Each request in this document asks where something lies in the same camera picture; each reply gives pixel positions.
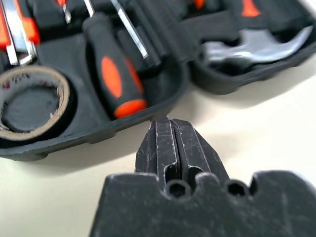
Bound black plastic tool case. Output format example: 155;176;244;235
0;0;316;162

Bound silver claw hammer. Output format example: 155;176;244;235
201;25;314;69

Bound silver orange pliers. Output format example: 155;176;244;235
0;0;41;66

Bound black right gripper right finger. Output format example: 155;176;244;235
172;118;230;184

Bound black orange Phillips screwdriver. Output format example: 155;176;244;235
82;0;149;119

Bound black electrical tape roll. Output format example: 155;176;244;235
0;66;75;142

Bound silver metal blade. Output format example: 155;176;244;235
110;0;149;60

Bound small silver orange screwdriver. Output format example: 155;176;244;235
56;0;73;24

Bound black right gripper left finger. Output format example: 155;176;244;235
134;117;179;182

